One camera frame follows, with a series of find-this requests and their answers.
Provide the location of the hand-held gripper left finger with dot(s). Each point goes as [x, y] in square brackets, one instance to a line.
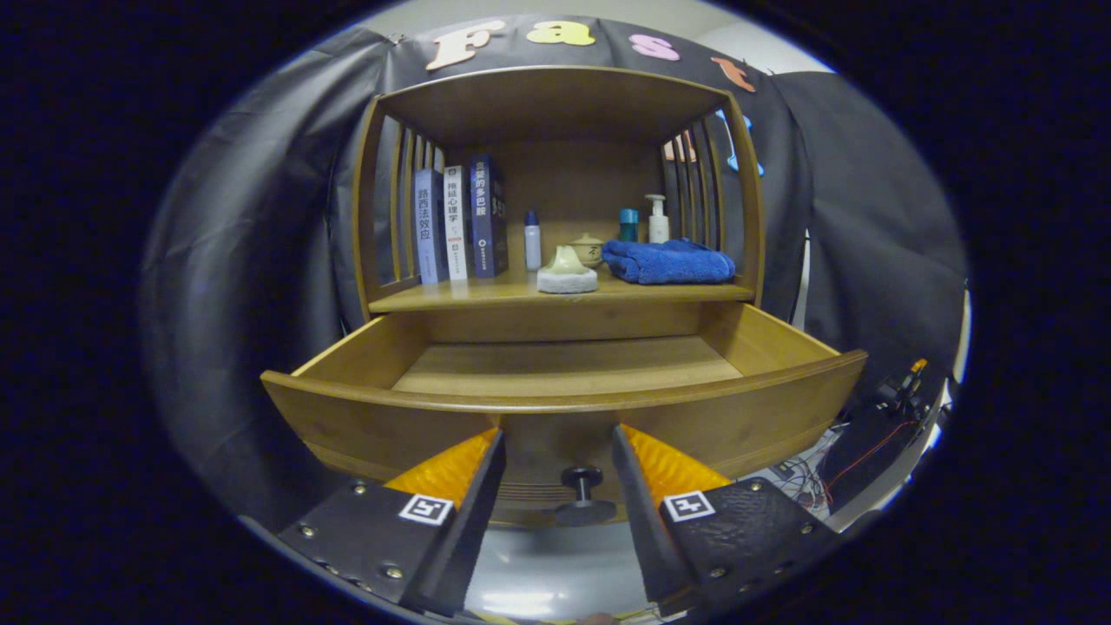
[473, 529]

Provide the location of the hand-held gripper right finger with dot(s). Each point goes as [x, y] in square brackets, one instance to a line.
[647, 529]

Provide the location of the wooden drawer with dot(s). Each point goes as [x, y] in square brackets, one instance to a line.
[555, 369]

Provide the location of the wooden countertop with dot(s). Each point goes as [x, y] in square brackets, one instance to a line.
[486, 293]

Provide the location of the wooden cabinet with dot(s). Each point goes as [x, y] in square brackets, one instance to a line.
[573, 182]

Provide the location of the blue folded towel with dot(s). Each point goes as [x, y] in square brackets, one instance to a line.
[668, 263]

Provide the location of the beige lidded teacup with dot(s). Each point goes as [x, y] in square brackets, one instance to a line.
[592, 253]

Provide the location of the white bottle with blue cap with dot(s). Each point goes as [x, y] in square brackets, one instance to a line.
[532, 247]

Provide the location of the orange and black tool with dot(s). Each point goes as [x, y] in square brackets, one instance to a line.
[903, 382]

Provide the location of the white pump bottle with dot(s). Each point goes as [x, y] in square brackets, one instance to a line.
[658, 227]

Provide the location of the light blue book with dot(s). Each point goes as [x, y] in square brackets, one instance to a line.
[427, 230]

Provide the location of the white book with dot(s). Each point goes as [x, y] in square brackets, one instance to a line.
[456, 226]

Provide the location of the teal bottle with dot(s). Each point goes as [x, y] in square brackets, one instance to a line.
[628, 226]

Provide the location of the dark blue book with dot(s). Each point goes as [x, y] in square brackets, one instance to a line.
[484, 221]

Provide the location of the black backdrop cloth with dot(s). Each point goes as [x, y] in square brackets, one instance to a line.
[243, 260]

